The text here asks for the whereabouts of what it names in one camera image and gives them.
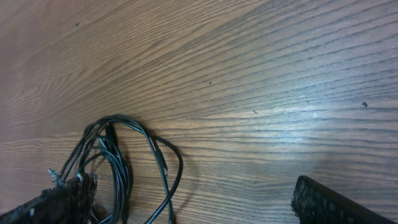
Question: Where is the thin black USB cable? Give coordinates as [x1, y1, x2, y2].
[102, 116, 184, 224]

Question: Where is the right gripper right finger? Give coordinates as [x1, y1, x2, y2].
[290, 175, 397, 224]

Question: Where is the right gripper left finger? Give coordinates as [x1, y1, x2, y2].
[1, 169, 98, 224]

